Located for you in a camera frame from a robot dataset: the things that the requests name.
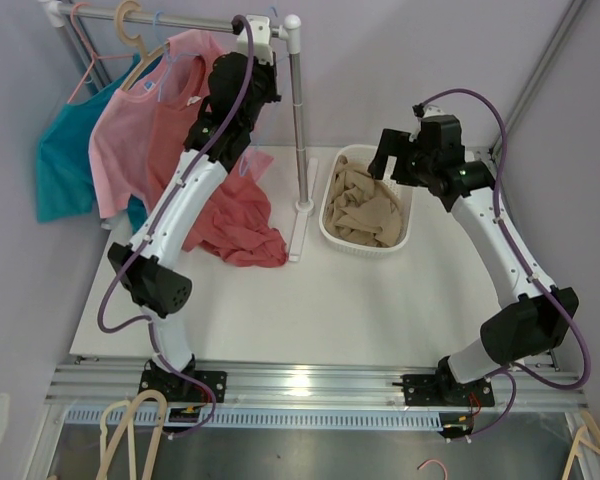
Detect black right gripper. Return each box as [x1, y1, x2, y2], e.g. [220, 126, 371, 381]
[368, 130, 435, 189]

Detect beige t shirt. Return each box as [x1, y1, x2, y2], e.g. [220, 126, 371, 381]
[324, 155, 403, 248]

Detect light blue wire hanger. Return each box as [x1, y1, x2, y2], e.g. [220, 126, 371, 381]
[152, 10, 200, 102]
[238, 5, 287, 177]

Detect light pink t shirt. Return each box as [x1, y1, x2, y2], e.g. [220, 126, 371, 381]
[88, 28, 276, 219]

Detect coral red t shirt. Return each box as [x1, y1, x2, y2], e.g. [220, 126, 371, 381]
[145, 58, 288, 268]

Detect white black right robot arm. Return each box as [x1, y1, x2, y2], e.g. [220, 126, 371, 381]
[368, 113, 579, 405]

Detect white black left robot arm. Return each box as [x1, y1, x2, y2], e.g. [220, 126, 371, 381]
[107, 50, 280, 401]

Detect beige wooden hanger on rack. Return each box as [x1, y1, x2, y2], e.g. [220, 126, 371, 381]
[113, 0, 170, 91]

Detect teal t shirt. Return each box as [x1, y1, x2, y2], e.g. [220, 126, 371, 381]
[36, 54, 155, 233]

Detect pink hanger on floor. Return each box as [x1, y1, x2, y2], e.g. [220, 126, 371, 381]
[416, 458, 449, 480]

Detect beige hanger bottom right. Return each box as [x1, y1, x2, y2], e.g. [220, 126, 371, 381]
[561, 410, 600, 480]

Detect white perforated plastic basket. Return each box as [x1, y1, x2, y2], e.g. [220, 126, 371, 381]
[319, 144, 414, 258]

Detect metal clothes rack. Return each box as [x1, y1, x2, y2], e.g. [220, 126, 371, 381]
[40, 1, 318, 263]

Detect beige hangers bottom left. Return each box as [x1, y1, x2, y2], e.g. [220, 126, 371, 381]
[96, 390, 167, 480]

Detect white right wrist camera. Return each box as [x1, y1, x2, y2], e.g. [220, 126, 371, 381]
[412, 103, 445, 122]

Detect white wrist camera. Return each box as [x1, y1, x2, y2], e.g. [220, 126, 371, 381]
[412, 103, 445, 122]
[232, 15, 276, 66]

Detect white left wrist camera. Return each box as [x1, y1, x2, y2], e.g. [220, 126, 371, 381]
[232, 15, 276, 66]

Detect pink wire hanger on rack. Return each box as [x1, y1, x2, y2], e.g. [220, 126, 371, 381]
[66, 1, 140, 105]

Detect aluminium frame post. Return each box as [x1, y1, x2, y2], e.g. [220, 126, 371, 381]
[505, 0, 589, 137]

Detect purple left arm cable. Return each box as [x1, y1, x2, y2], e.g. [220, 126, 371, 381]
[96, 14, 255, 432]

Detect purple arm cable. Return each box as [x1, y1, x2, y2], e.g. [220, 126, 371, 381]
[412, 88, 592, 444]
[96, 14, 255, 432]

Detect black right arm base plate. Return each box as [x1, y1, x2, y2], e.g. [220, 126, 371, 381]
[393, 374, 495, 407]

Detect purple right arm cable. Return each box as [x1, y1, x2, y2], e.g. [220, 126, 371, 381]
[412, 88, 592, 444]

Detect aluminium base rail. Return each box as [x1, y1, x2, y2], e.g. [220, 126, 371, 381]
[44, 355, 589, 414]

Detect white slotted cable duct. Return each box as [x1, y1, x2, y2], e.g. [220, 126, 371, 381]
[64, 405, 443, 432]

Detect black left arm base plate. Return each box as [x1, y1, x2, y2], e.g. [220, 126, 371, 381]
[138, 368, 227, 403]

